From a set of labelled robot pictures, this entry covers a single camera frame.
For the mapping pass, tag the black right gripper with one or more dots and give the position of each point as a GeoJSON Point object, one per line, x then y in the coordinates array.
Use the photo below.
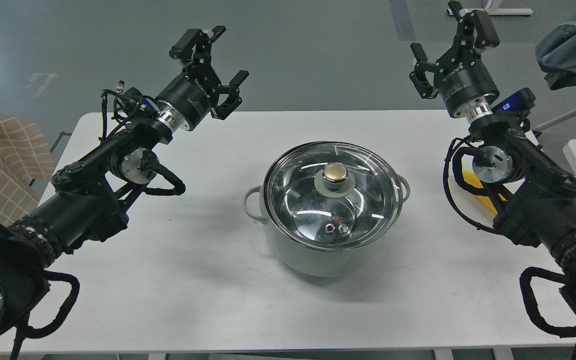
{"type": "Point", "coordinates": [464, 77]}

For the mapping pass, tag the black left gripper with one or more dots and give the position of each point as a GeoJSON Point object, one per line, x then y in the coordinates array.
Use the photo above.
{"type": "Point", "coordinates": [197, 91]}

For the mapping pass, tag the glass pot lid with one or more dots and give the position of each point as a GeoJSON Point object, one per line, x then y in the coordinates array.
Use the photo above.
{"type": "Point", "coordinates": [332, 195]}

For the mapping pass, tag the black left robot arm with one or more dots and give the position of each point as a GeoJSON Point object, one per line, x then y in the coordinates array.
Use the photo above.
{"type": "Point", "coordinates": [92, 195]}

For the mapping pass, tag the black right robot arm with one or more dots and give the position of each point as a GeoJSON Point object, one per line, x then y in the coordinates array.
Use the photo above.
{"type": "Point", "coordinates": [535, 199]}

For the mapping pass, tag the grey steel cooking pot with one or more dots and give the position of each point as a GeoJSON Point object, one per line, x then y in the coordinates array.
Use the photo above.
{"type": "Point", "coordinates": [307, 261]}

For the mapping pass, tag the white desk foot bar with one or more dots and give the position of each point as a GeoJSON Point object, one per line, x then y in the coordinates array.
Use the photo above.
{"type": "Point", "coordinates": [510, 11]}

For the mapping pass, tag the beige checkered cloth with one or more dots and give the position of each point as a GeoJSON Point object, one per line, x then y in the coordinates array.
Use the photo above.
{"type": "Point", "coordinates": [24, 156]}

